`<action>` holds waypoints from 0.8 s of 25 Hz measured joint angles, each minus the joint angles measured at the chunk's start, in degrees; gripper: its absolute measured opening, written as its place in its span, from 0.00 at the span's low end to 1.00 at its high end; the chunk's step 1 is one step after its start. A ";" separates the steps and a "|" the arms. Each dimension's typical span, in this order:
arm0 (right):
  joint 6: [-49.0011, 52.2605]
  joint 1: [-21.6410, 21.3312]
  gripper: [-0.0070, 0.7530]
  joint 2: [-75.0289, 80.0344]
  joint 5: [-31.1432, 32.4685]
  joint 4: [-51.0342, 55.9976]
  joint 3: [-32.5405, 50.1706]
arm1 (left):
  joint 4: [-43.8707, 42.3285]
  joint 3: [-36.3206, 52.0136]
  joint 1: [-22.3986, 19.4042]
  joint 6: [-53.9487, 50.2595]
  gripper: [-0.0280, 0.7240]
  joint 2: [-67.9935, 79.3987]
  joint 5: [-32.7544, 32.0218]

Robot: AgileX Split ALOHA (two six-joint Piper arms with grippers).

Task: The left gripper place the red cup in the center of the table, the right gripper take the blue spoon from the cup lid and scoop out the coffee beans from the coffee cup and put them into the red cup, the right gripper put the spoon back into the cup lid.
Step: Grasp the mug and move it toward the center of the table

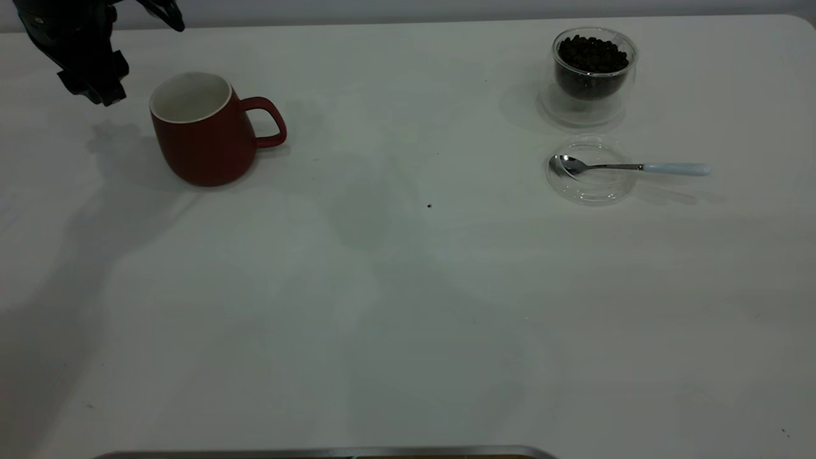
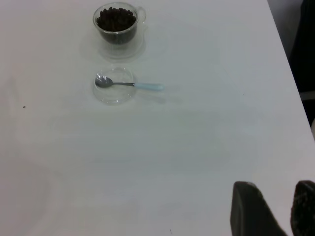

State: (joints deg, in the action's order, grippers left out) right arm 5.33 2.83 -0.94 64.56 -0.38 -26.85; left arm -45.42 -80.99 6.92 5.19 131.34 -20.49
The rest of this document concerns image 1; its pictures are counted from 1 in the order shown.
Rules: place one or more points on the clear glass saucer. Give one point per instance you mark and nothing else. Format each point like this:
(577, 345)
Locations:
(593, 191)

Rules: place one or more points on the double-wall clear glass cup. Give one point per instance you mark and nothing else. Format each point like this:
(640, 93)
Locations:
(586, 111)

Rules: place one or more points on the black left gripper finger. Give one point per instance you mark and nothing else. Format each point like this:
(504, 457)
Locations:
(162, 13)

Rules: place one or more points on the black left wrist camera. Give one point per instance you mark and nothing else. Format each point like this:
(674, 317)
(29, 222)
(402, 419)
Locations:
(95, 80)

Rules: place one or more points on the red ceramic mug white inside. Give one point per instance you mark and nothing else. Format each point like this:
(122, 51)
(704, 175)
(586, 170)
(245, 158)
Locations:
(204, 153)

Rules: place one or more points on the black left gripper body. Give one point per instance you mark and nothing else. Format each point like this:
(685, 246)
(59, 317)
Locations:
(64, 32)

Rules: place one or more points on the glass cup of coffee beans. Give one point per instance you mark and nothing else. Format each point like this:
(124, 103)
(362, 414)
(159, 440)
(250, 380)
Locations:
(593, 60)

